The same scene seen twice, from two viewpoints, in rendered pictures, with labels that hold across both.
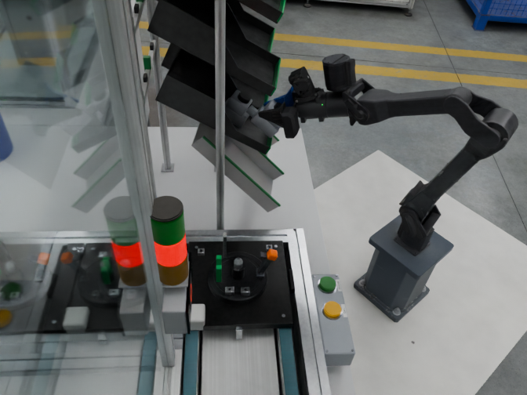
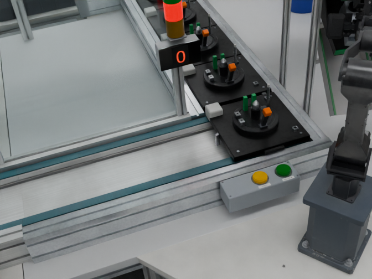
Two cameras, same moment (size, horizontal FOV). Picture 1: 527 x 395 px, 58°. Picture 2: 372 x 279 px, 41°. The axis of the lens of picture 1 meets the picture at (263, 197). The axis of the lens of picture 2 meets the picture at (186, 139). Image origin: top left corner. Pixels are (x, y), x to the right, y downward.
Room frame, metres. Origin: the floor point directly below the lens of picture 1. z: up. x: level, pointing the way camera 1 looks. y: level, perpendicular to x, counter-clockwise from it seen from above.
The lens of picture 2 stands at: (0.29, -1.10, 1.95)
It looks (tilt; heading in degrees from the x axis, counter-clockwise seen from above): 41 degrees down; 83
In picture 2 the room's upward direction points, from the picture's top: 6 degrees counter-clockwise
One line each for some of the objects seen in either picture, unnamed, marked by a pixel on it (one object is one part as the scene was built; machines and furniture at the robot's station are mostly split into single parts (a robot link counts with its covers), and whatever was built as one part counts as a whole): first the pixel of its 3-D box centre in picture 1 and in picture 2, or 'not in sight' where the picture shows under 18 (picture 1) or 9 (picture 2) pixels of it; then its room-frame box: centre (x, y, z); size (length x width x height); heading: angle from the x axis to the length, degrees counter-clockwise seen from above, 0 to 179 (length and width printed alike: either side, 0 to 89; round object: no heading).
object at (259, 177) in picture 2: (332, 310); (259, 178); (0.60, -0.18, 0.96); 0.04 x 0.04 x 0.02
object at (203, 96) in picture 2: not in sight; (223, 68); (0.62, 0.30, 1.01); 0.24 x 0.24 x 0.13; 8
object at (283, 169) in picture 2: (327, 284); (283, 171); (0.67, -0.17, 0.96); 0.04 x 0.04 x 0.02
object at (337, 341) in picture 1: (329, 317); (259, 186); (0.60, -0.18, 0.93); 0.21 x 0.07 x 0.06; 7
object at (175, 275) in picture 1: (172, 264); (175, 26); (0.45, 0.14, 1.28); 0.05 x 0.05 x 0.05
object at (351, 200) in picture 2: (414, 232); (346, 180); (0.75, -0.36, 1.09); 0.07 x 0.07 x 0.06; 45
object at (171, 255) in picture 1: (169, 244); (172, 9); (0.45, 0.14, 1.33); 0.05 x 0.05 x 0.05
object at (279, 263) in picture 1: (237, 281); (255, 124); (0.66, 0.04, 0.96); 0.24 x 0.24 x 0.02; 7
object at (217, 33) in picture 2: not in sight; (199, 35); (0.59, 0.54, 1.01); 0.24 x 0.24 x 0.13; 8
